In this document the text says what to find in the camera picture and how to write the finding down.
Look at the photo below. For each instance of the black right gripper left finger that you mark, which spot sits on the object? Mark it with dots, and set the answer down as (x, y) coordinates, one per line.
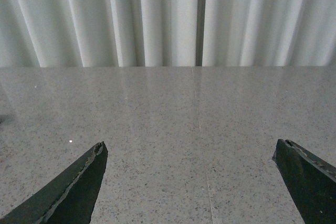
(68, 198)

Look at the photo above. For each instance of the white pleated curtain right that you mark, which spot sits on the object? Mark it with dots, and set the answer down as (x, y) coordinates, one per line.
(269, 33)

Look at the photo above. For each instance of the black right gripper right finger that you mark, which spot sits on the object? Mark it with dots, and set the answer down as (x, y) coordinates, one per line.
(309, 180)

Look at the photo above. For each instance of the white pleated curtain left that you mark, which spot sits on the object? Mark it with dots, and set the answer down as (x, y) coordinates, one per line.
(98, 33)

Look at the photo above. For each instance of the white pleated curtain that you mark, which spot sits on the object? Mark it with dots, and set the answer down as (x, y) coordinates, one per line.
(98, 33)
(269, 33)

